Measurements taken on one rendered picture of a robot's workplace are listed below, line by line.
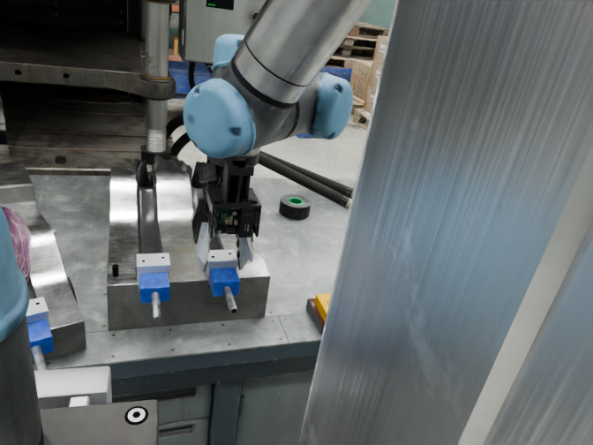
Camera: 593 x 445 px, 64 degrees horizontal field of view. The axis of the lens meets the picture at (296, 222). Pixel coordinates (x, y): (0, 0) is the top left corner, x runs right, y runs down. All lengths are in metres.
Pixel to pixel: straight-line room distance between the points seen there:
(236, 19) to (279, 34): 1.12
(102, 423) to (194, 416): 0.61
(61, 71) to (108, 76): 0.12
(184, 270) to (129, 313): 0.11
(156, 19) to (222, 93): 0.95
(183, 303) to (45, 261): 0.24
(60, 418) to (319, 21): 0.36
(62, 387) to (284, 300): 0.51
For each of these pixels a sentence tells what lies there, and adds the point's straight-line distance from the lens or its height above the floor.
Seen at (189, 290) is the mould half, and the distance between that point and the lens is 0.80.
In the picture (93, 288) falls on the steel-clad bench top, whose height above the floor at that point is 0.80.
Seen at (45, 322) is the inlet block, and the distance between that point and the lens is 0.76.
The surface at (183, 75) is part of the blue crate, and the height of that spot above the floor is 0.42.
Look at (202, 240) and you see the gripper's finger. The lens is 0.75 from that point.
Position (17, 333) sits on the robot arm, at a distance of 0.22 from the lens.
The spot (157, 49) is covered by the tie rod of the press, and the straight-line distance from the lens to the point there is 1.40.
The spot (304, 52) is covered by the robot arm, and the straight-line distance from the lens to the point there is 0.43.
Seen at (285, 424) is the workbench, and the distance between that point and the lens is 1.08.
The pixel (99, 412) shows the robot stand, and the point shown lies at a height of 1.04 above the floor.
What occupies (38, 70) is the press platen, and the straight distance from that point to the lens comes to 1.50.
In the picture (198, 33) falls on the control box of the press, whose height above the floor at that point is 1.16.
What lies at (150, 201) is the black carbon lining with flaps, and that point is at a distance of 1.00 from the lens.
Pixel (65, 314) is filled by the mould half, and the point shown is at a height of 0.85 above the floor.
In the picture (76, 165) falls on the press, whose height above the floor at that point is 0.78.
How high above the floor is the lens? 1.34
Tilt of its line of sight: 27 degrees down
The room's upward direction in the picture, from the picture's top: 9 degrees clockwise
